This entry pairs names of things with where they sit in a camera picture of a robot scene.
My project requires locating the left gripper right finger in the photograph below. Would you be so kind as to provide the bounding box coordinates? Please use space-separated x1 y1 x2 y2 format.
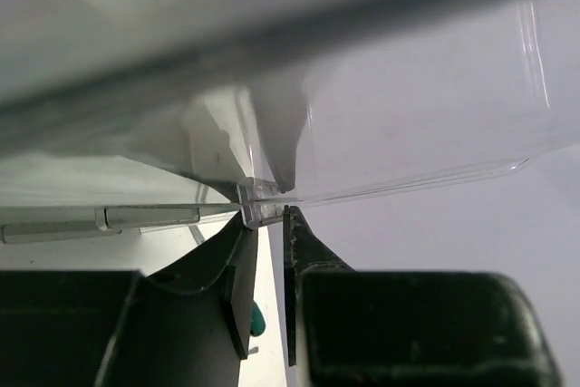
283 206 563 386

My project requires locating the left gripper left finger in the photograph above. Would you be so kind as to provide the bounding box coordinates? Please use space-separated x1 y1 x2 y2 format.
94 214 258 386

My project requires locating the long green handle screwdriver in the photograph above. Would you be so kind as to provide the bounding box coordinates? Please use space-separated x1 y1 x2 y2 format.
250 301 266 337

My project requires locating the clear plastic drawer cabinet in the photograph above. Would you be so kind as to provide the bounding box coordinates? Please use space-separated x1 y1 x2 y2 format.
1 0 579 245

